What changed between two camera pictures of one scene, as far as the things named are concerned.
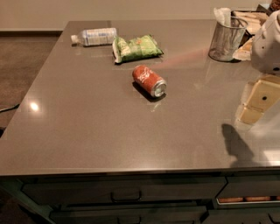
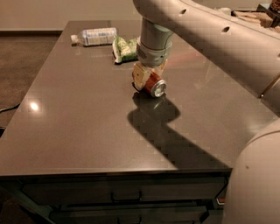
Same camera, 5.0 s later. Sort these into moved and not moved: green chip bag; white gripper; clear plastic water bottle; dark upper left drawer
Moved: white gripper
Not moved: dark upper left drawer; clear plastic water bottle; green chip bag
